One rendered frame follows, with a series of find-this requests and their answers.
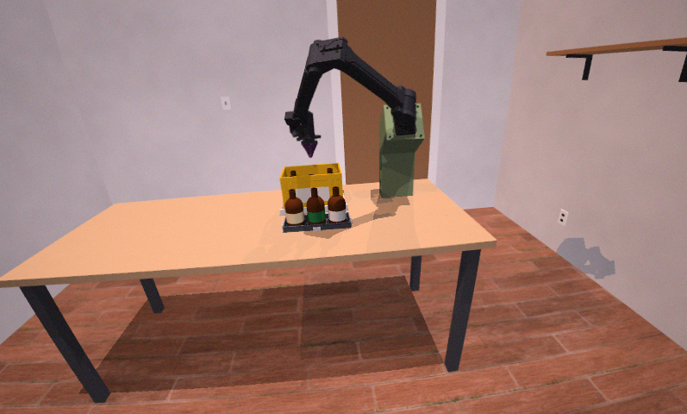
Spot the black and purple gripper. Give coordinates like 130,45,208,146
297,124,321,158

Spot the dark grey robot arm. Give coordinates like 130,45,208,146
284,37,417,138

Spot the yellow bottle crate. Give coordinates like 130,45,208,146
280,163,343,207

